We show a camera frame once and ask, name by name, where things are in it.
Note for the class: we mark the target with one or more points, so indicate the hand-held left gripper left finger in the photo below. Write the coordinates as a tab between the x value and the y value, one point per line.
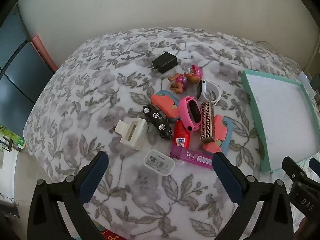
92	177

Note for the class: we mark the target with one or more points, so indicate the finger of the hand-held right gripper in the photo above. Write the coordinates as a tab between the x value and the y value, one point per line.
315	165
290	166

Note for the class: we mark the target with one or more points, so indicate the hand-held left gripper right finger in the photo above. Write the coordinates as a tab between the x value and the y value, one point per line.
228	177

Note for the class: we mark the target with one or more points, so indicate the coral and blue foam piece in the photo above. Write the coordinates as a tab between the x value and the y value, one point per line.
220	130
162	102

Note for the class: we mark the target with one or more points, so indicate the white hair claw clip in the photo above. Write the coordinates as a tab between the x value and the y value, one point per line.
125	140

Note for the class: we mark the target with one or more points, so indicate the teal rimmed white tray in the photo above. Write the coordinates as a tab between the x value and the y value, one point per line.
280	110

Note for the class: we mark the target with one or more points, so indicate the gold black patterned lighter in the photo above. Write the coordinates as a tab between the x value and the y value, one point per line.
207	122

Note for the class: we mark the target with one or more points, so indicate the small red box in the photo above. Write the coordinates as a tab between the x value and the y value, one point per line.
180	132

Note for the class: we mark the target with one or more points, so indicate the white rectangular case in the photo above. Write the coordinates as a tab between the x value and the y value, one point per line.
160	161

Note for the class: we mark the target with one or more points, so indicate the pink smartwatch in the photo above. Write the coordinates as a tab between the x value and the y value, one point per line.
183	110

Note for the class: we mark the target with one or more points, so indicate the black toy car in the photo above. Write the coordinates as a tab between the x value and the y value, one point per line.
157	120

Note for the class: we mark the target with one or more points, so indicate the white smartwatch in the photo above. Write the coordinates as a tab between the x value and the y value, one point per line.
201	88

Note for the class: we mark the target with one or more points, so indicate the pink toy dog figure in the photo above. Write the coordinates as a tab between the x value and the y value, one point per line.
185	78

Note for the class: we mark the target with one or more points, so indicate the black wall charger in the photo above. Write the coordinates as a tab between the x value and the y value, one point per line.
165	62

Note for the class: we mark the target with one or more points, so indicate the colourful printed mat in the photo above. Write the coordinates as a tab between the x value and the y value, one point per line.
110	235

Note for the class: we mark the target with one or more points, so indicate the black adapter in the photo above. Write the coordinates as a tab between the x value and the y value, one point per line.
315	82

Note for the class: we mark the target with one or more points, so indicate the white device with light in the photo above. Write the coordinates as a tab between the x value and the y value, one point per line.
306	82

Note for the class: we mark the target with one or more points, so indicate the grey floral blanket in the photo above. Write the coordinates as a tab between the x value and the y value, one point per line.
100	92

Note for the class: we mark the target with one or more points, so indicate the green box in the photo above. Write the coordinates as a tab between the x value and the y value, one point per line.
12	137

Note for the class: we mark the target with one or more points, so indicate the dark wardrobe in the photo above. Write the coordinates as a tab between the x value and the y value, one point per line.
15	80

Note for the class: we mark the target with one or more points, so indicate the pink rolled mat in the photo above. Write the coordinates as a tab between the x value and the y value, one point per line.
42	50

